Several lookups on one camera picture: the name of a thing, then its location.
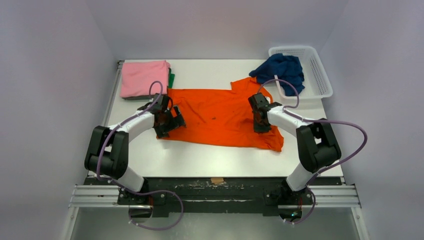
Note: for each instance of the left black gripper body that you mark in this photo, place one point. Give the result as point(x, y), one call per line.
point(167, 118)

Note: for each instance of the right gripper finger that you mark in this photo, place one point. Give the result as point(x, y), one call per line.
point(265, 128)
point(257, 127)

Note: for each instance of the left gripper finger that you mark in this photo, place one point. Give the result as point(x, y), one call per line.
point(179, 119)
point(162, 131)

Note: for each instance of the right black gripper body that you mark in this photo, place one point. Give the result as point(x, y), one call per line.
point(260, 120)

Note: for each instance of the orange t shirt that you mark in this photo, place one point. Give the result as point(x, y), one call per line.
point(223, 117)

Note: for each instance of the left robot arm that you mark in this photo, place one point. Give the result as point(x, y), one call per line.
point(108, 150)

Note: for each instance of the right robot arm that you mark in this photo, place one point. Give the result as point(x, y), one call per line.
point(317, 145)

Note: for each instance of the folded green t shirt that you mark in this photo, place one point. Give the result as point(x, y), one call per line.
point(171, 78)

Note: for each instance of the blue t shirt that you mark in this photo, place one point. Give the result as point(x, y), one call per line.
point(285, 67)

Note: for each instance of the folded pink t shirt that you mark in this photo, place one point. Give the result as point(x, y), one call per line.
point(142, 78)

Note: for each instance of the white plastic basket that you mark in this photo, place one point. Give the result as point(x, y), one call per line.
point(316, 82)

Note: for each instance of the brown tape piece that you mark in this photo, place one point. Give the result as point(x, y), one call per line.
point(217, 180)

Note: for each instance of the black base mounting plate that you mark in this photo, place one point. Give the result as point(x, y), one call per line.
point(163, 196)

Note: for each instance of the aluminium table frame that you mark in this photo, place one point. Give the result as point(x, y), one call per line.
point(207, 161)

